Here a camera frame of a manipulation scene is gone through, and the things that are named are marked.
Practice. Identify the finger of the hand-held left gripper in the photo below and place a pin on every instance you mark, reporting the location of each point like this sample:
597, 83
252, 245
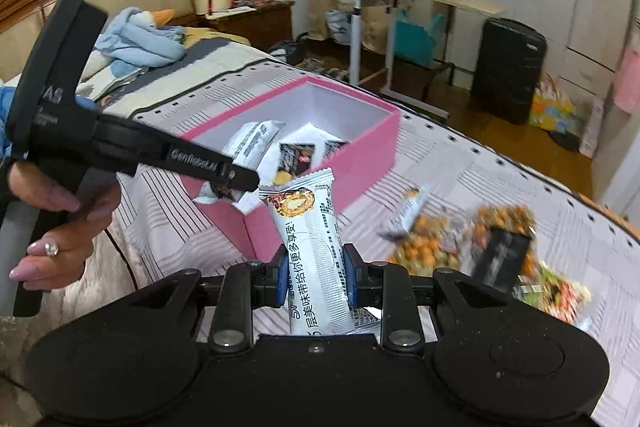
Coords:
190, 154

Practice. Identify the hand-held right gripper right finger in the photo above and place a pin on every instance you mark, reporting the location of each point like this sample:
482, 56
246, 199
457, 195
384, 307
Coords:
350, 279

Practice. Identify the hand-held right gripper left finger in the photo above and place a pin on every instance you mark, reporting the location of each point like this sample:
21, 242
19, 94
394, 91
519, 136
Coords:
274, 288

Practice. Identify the white snack bar packet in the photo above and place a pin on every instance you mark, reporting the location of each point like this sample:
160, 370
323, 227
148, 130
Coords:
312, 232

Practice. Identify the white grey snack packet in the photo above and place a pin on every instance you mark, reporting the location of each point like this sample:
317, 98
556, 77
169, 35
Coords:
252, 142

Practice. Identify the pink box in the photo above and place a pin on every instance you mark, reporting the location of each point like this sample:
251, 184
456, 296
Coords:
360, 147

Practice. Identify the person's left hand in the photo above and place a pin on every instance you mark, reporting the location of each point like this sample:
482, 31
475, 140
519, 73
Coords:
85, 232

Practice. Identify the orange nut snack packet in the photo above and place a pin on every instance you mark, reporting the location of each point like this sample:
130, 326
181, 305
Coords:
425, 247

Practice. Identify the blue goose plush toy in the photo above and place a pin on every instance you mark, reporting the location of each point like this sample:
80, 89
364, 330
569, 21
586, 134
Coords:
135, 42

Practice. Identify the cream grey quilt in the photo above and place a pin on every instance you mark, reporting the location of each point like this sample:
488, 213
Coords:
200, 62

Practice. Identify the dark snack packet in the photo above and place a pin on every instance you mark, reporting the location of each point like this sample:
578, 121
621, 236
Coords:
300, 154

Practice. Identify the dark bag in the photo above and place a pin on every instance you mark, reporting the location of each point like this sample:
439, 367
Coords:
287, 52

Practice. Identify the wooden nightstand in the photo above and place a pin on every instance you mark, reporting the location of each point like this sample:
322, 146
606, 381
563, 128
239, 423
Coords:
265, 27

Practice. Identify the black orange snack packet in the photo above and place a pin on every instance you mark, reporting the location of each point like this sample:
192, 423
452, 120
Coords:
502, 252

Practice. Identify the pair of shoes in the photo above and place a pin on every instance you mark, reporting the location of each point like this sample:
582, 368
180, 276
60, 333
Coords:
325, 69

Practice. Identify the patterned white tablecloth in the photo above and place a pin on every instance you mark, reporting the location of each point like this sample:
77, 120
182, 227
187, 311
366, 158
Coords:
475, 167

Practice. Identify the brown paper bag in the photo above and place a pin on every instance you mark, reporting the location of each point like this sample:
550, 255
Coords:
322, 17
376, 29

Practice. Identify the white plastic bag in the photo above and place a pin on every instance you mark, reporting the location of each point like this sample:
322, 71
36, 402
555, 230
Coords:
339, 27

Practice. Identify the teal bag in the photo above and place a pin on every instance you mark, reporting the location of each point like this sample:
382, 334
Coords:
417, 42

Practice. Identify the black suitcase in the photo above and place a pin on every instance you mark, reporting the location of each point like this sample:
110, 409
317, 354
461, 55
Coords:
507, 69

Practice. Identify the white floor bag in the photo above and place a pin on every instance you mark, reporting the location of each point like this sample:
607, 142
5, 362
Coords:
592, 127

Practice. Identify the pink hanging garment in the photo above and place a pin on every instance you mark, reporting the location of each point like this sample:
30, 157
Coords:
629, 79

